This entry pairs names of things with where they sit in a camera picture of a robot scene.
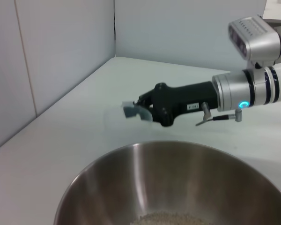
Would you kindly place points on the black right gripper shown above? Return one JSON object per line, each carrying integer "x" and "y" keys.
{"x": 182, "y": 98}

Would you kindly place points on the clear plastic measuring cup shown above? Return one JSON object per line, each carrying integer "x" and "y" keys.
{"x": 114, "y": 117}

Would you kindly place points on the white rice grains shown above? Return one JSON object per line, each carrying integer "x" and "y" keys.
{"x": 173, "y": 218}

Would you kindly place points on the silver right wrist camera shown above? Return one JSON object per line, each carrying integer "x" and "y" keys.
{"x": 257, "y": 39}

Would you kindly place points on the stainless steel mixing bowl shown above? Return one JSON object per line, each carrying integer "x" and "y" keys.
{"x": 173, "y": 182}

